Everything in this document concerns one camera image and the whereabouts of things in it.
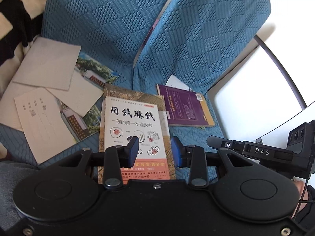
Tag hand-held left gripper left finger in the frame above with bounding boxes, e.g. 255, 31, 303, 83
55, 136, 139, 190

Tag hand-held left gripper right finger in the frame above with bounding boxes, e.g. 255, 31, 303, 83
170, 136, 258, 190

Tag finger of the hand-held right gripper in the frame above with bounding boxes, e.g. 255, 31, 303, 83
206, 135, 246, 153

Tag white and orange book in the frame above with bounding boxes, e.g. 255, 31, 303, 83
100, 96, 170, 185

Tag purple book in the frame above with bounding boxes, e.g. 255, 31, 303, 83
156, 84, 215, 128

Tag gold patterned book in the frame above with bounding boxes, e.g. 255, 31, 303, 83
98, 84, 176, 185

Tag photo brochure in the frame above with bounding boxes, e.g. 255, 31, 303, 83
165, 74, 190, 90
14, 87, 102, 165
46, 52, 120, 118

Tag grey paper envelope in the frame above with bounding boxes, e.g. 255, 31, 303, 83
0, 81, 47, 131
12, 36, 82, 90

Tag person's right forearm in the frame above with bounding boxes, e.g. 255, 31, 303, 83
290, 184, 315, 229

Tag person's right hand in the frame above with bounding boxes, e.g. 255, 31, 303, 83
293, 180, 310, 201

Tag white wardrobe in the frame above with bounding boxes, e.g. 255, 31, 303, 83
207, 0, 315, 153

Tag blue quilted seat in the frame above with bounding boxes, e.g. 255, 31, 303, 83
0, 0, 184, 177
133, 0, 271, 175

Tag striped fringed blanket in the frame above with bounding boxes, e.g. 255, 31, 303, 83
0, 0, 53, 62

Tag grey wardrobe frame strip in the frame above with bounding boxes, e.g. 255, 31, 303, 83
253, 34, 308, 109

